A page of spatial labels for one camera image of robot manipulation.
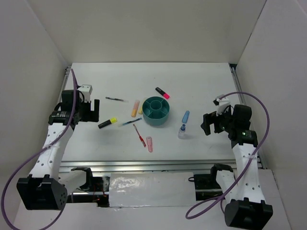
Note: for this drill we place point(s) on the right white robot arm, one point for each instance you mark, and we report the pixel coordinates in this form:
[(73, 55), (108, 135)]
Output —
[(245, 207)]

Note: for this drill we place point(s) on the pink black highlighter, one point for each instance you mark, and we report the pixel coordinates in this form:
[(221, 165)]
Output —
[(163, 93)]

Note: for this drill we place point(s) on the white foil cover plate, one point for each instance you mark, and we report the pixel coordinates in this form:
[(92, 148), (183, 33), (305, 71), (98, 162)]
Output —
[(161, 189)]

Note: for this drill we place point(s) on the blue pastel highlighter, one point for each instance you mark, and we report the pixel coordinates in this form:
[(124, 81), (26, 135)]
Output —
[(185, 117)]

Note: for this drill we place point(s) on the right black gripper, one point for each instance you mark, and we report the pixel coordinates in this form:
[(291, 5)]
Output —
[(210, 118)]

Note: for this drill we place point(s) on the teal round compartment organizer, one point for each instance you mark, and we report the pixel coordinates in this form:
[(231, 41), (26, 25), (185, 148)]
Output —
[(155, 111)]

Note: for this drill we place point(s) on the yellow black highlighter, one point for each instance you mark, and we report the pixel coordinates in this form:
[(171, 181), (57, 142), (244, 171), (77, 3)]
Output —
[(108, 122)]

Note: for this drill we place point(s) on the black gel pen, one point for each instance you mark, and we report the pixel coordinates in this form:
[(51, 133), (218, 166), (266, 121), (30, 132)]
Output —
[(116, 99)]

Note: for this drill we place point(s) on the blue gel pen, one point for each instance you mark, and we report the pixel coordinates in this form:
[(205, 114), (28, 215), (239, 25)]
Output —
[(129, 122)]

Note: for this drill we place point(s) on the red gel pen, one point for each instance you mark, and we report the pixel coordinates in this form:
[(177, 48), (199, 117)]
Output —
[(140, 137)]

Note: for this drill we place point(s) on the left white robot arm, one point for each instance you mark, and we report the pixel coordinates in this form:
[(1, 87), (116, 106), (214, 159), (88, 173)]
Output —
[(43, 189)]

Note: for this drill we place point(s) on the pink pastel highlighter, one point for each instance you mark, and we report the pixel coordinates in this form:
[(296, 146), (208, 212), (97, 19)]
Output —
[(149, 144)]

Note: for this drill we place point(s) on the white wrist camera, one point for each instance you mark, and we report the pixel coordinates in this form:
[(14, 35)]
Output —
[(85, 91), (222, 103)]

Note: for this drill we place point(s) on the aluminium table frame rail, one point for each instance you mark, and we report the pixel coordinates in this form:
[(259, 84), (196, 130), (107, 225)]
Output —
[(105, 167)]

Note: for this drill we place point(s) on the blue capped glue bottle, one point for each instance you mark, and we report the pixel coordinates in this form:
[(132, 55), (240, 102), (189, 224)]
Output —
[(182, 130)]

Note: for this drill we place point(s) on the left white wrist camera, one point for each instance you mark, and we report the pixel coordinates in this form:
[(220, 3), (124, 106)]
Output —
[(85, 91)]

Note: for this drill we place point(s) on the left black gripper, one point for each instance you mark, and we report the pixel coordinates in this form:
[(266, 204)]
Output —
[(92, 116)]

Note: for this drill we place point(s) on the orange pastel highlighter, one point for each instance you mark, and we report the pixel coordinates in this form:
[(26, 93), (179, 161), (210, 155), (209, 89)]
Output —
[(135, 108)]

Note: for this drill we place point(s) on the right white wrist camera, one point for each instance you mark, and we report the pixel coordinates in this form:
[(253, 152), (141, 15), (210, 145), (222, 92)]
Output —
[(222, 103)]

